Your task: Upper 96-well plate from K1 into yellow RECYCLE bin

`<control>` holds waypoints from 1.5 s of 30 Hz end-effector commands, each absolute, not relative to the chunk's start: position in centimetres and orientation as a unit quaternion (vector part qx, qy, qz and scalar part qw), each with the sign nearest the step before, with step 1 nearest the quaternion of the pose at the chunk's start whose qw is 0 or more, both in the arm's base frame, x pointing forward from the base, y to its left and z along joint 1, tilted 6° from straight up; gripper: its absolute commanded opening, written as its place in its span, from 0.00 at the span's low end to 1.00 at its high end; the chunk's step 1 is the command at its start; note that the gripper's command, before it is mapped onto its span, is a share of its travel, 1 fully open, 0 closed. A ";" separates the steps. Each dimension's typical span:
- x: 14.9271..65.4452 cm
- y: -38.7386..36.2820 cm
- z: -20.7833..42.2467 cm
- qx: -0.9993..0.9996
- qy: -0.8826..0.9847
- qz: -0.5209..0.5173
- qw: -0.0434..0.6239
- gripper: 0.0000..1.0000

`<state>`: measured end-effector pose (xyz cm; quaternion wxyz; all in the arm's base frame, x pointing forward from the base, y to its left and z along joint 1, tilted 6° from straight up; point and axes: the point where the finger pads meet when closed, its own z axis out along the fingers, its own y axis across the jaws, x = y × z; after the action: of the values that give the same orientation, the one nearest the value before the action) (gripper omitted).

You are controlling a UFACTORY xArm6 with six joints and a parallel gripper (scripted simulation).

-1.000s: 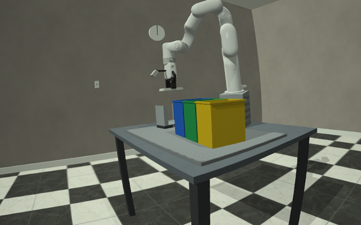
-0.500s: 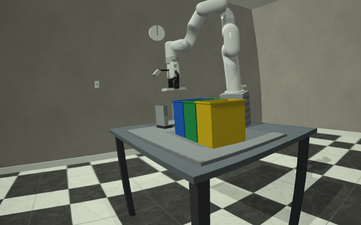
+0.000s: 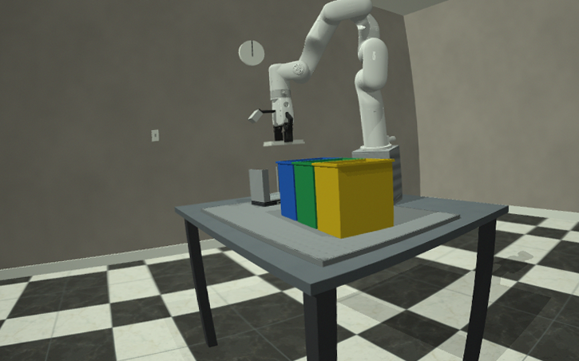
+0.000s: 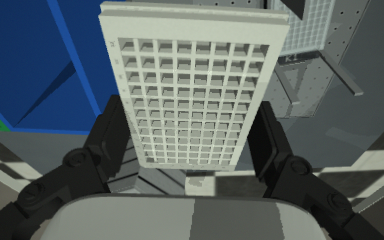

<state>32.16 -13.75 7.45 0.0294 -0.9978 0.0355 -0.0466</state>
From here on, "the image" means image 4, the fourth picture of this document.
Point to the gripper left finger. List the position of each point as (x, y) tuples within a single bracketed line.
[(84, 171)]

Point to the white well plate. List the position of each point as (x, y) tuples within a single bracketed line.
[(199, 123)]

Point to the green open bin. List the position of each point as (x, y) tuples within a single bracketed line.
[(3, 127)]

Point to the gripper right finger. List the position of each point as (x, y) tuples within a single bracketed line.
[(292, 180)]

